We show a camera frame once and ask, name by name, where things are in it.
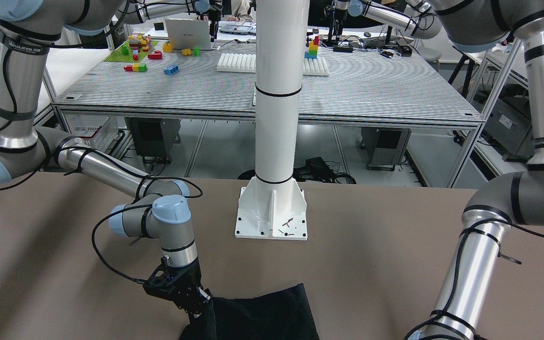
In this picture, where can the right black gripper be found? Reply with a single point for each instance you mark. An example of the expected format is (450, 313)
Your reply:
(189, 282)

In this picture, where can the black graphic t-shirt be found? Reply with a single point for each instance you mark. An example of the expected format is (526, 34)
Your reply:
(282, 315)

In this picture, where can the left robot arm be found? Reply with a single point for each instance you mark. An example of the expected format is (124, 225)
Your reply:
(515, 197)

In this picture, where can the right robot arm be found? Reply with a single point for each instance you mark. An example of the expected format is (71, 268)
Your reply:
(29, 29)

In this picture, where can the white plastic basket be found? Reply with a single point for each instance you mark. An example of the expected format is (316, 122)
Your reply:
(99, 132)

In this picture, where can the green lego baseplate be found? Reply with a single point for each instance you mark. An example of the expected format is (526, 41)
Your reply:
(125, 53)

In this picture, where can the silver laptop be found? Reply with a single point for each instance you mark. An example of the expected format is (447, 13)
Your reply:
(188, 33)

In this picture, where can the aluminium slat workbench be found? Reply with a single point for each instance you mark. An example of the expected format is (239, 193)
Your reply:
(363, 89)

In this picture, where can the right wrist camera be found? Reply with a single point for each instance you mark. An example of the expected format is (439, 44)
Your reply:
(161, 283)

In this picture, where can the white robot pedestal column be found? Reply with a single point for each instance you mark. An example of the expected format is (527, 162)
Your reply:
(272, 205)

